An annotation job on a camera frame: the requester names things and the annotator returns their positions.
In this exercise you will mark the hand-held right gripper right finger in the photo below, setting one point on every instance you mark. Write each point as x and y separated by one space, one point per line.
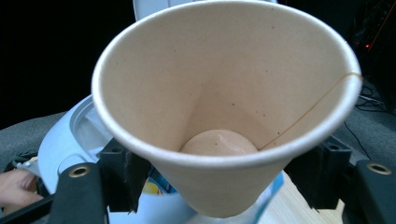
317 174

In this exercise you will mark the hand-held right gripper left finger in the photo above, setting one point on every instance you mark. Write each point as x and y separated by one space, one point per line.
124 174

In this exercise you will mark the brown paper cup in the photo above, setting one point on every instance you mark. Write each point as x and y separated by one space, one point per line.
224 77

